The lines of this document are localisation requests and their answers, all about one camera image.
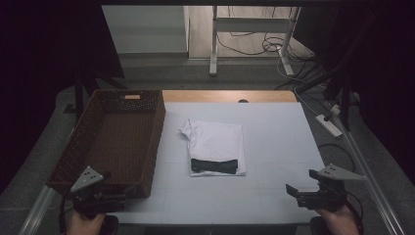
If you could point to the black metal stand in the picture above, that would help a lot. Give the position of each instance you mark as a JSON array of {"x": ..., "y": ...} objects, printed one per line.
[
  {"x": 344, "y": 98},
  {"x": 79, "y": 94}
]

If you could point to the white and black shirt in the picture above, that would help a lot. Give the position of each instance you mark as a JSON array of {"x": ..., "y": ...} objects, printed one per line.
[{"x": 215, "y": 140}]

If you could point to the person's left hand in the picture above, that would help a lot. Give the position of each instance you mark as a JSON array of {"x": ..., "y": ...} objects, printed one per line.
[{"x": 83, "y": 225}]

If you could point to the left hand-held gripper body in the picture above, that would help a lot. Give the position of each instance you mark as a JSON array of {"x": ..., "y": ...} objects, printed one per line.
[{"x": 87, "y": 178}]

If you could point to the brown woven basket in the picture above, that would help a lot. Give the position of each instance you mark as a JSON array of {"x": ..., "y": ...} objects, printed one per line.
[{"x": 114, "y": 143}]

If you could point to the black curtain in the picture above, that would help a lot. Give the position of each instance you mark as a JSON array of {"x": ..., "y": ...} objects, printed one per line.
[
  {"x": 385, "y": 81},
  {"x": 39, "y": 65}
]

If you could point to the white power strip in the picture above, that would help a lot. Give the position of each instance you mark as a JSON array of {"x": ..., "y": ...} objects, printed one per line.
[{"x": 329, "y": 125}]

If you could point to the person's right hand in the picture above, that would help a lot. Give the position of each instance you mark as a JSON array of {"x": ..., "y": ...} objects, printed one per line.
[{"x": 342, "y": 223}]

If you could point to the person's dark leg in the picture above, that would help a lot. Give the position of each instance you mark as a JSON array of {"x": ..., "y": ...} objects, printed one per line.
[
  {"x": 315, "y": 226},
  {"x": 111, "y": 225}
]

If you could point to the light grey panel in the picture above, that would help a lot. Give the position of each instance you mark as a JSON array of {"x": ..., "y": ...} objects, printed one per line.
[{"x": 147, "y": 29}]

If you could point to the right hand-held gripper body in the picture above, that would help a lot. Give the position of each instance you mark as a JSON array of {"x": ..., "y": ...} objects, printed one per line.
[{"x": 326, "y": 197}]

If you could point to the white table mat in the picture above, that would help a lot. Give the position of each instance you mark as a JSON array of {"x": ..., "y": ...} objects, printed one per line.
[{"x": 277, "y": 137}]

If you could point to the white metal stand frame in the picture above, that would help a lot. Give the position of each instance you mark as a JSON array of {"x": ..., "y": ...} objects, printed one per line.
[{"x": 213, "y": 39}]

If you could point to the aluminium rail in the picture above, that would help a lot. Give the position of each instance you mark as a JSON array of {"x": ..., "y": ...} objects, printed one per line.
[
  {"x": 36, "y": 212},
  {"x": 375, "y": 196}
]

